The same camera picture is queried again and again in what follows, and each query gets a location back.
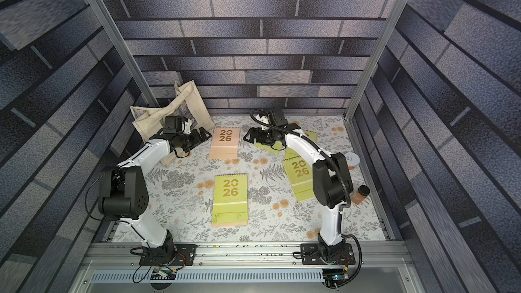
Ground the green 2026 calendar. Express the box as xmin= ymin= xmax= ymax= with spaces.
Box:
xmin=255 ymin=141 xmax=286 ymax=155
xmin=284 ymin=130 xmax=322 ymax=164
xmin=211 ymin=174 xmax=248 ymax=223
xmin=283 ymin=156 xmax=315 ymax=202

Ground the pink 2026 desk calendar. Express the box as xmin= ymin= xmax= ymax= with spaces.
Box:
xmin=211 ymin=221 xmax=248 ymax=228

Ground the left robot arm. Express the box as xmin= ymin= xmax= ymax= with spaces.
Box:
xmin=99 ymin=116 xmax=212 ymax=265

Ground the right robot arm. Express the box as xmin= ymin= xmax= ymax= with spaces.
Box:
xmin=243 ymin=109 xmax=353 ymax=263

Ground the cream canvas tote bag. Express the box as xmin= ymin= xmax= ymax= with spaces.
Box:
xmin=119 ymin=81 xmax=215 ymax=173

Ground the brown bottle black cap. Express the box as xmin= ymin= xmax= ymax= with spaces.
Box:
xmin=351 ymin=185 xmax=370 ymax=205

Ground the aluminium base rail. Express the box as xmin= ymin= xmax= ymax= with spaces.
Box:
xmin=80 ymin=241 xmax=413 ymax=271

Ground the left aluminium frame post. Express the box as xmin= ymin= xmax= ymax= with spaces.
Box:
xmin=87 ymin=0 xmax=160 ymax=107

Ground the aluminium frame post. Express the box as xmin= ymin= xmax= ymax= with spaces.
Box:
xmin=87 ymin=0 xmax=160 ymax=107
xmin=344 ymin=0 xmax=408 ymax=122

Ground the right aluminium frame post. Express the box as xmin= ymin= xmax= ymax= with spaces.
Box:
xmin=344 ymin=0 xmax=408 ymax=122

